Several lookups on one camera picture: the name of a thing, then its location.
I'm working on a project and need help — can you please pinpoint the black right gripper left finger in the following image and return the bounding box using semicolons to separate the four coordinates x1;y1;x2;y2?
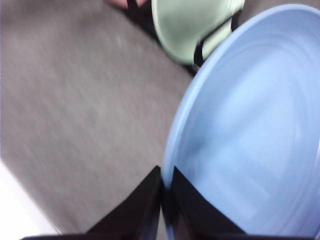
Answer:
87;165;162;236

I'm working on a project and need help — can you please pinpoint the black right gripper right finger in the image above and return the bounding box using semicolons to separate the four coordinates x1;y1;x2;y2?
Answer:
171;166;245;236

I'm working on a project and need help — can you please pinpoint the blue plate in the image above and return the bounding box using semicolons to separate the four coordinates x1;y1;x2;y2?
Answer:
161;3;320;240

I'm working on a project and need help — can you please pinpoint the pale green plate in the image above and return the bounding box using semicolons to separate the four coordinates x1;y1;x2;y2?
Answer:
151;0;247;66

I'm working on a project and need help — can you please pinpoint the pink plate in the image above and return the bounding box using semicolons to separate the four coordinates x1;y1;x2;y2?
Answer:
106;0;152;10

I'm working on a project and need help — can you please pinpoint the black plastic plate rack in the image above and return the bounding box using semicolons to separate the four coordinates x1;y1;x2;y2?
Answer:
123;0;241;77

